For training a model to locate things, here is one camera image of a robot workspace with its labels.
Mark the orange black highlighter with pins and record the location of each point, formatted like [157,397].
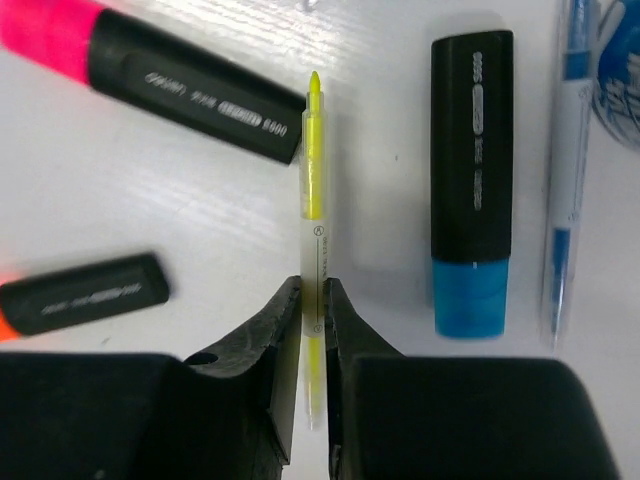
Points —
[73,296]

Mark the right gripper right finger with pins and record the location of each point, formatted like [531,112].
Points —
[393,416]

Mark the blue black highlighter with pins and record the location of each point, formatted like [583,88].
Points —
[471,180]

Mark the blue thin pen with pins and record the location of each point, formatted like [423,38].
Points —
[571,113]

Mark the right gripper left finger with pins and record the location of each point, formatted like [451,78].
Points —
[225,412]

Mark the blue slime jar upright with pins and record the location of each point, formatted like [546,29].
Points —
[616,98]

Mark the yellow thin pen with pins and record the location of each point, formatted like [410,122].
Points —
[314,250]

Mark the pink black highlighter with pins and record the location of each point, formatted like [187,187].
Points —
[142,65]

